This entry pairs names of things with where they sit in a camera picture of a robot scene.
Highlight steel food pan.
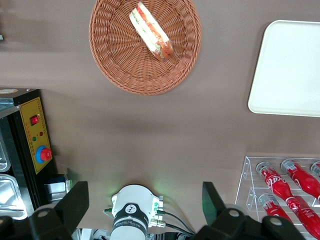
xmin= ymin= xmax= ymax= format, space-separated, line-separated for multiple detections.
xmin=0 ymin=173 xmax=28 ymax=221
xmin=0 ymin=117 xmax=13 ymax=173

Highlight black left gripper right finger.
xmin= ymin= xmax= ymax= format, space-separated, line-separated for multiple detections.
xmin=192 ymin=181 xmax=307 ymax=240

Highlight red emergency stop button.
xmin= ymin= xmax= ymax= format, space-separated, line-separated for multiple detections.
xmin=34 ymin=145 xmax=53 ymax=165

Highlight cream rectangular plastic tray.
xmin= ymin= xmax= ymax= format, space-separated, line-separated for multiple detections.
xmin=247 ymin=19 xmax=320 ymax=118

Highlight wrapped tomato lettuce sandwich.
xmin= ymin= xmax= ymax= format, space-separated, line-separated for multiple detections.
xmin=128 ymin=1 xmax=174 ymax=63

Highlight small grey metal bracket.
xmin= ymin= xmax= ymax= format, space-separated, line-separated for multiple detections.
xmin=44 ymin=173 xmax=74 ymax=202

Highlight round brown wicker basket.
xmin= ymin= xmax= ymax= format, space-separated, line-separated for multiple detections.
xmin=88 ymin=0 xmax=203 ymax=96

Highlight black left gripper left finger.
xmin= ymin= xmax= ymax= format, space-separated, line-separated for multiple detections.
xmin=0 ymin=181 xmax=90 ymax=240

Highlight black cable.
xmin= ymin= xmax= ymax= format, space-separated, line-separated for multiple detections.
xmin=156 ymin=210 xmax=196 ymax=236

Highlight clear acrylic bottle rack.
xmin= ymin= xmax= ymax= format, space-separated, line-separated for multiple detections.
xmin=234 ymin=156 xmax=320 ymax=240

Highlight red cola bottle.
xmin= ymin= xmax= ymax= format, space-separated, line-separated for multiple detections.
xmin=258 ymin=193 xmax=295 ymax=225
xmin=280 ymin=158 xmax=320 ymax=201
xmin=255 ymin=161 xmax=320 ymax=239
xmin=310 ymin=161 xmax=320 ymax=179

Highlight black control box yellow panel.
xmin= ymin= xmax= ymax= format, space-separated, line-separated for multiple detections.
xmin=0 ymin=87 xmax=66 ymax=212

